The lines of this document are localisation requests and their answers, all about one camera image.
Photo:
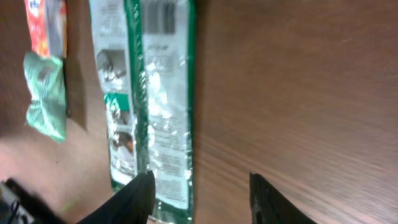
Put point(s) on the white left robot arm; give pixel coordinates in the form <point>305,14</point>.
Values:
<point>20,207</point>

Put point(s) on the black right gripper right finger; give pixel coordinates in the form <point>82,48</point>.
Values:
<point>269,206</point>

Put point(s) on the orange small box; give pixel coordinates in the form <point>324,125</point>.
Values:
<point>47,23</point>

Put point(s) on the green wipes packet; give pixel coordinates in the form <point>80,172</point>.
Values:
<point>145,61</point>

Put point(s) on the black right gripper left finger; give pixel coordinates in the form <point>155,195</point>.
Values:
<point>134,203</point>

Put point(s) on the teal small packet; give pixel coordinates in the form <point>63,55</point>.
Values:
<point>47,111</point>

